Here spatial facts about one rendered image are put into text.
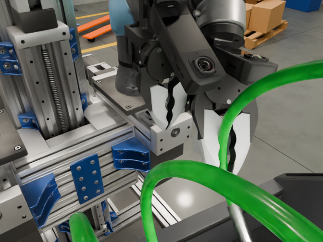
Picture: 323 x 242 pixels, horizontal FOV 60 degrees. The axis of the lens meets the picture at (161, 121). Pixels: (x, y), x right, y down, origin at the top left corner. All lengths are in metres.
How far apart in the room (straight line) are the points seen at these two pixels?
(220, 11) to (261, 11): 4.05
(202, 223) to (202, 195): 1.29
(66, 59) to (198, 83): 0.58
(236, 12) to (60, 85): 0.60
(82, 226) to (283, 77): 0.19
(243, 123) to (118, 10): 0.29
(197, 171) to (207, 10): 0.30
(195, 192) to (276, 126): 1.08
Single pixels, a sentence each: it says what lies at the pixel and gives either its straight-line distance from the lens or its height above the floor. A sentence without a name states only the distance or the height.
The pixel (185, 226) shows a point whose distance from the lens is 0.63.
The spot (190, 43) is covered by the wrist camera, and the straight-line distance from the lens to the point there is 0.33.
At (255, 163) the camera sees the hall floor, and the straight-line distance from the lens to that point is 2.23.
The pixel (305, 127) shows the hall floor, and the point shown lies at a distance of 2.77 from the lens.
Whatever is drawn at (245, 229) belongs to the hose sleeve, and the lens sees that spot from 0.41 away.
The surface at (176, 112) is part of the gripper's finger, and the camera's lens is 0.42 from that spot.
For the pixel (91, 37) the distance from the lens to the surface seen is 4.36.
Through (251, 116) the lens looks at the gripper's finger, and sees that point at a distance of 0.41.
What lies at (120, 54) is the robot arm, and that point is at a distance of 0.85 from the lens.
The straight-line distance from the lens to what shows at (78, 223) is 0.20.
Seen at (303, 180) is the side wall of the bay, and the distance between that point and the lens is 0.71.
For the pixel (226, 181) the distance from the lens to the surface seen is 0.16.
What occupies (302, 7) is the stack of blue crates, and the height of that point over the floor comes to 0.06.
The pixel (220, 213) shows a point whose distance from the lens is 0.66.
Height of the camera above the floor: 1.48
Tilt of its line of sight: 36 degrees down
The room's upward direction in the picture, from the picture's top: straight up
